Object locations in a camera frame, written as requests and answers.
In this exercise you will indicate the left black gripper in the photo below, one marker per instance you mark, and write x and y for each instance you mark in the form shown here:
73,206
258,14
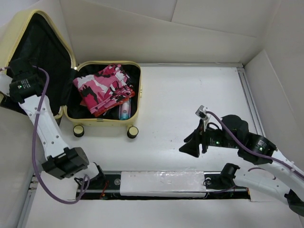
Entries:
14,80

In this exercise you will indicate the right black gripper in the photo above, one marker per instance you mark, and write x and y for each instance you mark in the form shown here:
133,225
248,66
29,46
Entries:
191,146

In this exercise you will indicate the yellow hard-shell suitcase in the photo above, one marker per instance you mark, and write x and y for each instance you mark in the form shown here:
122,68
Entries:
33,36

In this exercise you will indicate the pink camouflage cloth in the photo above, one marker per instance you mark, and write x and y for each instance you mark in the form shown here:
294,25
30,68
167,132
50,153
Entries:
111,79

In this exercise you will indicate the orange white tie-dye cloth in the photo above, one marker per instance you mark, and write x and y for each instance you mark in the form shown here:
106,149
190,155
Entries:
98,103

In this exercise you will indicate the lotion bottle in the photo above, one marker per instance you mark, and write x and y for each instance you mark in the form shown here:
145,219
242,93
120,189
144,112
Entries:
125,110

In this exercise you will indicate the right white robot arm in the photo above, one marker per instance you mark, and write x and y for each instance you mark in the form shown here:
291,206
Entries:
287,184

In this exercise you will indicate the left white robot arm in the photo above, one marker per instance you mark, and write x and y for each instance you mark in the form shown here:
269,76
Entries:
62,161

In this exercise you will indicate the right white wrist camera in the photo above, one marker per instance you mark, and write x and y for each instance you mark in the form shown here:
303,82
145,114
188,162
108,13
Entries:
202,114

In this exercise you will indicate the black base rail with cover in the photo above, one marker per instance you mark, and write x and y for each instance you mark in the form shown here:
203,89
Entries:
162,185

